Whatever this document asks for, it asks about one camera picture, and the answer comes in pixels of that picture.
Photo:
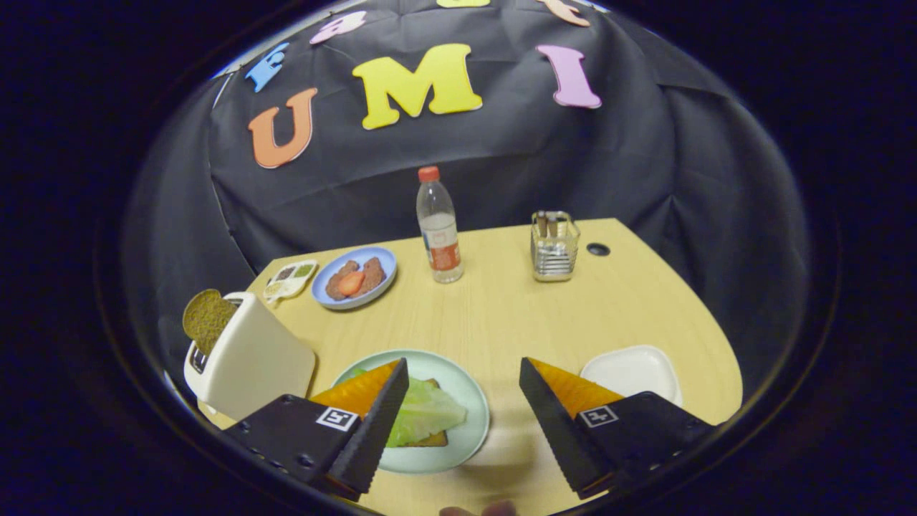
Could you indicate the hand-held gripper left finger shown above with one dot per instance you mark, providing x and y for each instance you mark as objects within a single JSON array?
[{"x": 376, "y": 430}]

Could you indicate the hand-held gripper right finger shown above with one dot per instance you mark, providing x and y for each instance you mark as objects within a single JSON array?
[{"x": 555, "y": 430}]

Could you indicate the green lettuce leaf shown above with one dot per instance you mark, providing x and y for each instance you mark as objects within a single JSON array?
[{"x": 426, "y": 412}]

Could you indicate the brown bread slice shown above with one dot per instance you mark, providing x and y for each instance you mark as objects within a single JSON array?
[
  {"x": 433, "y": 440},
  {"x": 208, "y": 319}
]

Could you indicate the pale green round plate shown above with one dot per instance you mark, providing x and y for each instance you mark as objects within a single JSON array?
[{"x": 469, "y": 430}]

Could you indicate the white square plate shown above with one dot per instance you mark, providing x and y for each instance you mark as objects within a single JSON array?
[{"x": 630, "y": 369}]

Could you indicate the white toaster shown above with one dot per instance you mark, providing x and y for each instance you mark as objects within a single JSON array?
[{"x": 251, "y": 358}]

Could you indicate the red tomato slice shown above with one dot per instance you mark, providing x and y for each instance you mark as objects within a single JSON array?
[{"x": 351, "y": 283}]

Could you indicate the brown meat patty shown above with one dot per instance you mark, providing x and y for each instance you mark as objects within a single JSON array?
[
  {"x": 373, "y": 272},
  {"x": 335, "y": 284}
]

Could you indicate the white divided seasoning dish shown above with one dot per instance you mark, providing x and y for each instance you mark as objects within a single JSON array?
[{"x": 286, "y": 283}]

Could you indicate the blue round plate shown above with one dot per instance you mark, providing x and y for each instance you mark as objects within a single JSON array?
[{"x": 358, "y": 253}]

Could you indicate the black desk grommet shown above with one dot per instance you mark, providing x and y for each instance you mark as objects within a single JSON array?
[{"x": 598, "y": 249}]

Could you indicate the clear plastic water bottle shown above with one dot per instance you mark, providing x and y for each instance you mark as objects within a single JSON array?
[{"x": 440, "y": 244}]

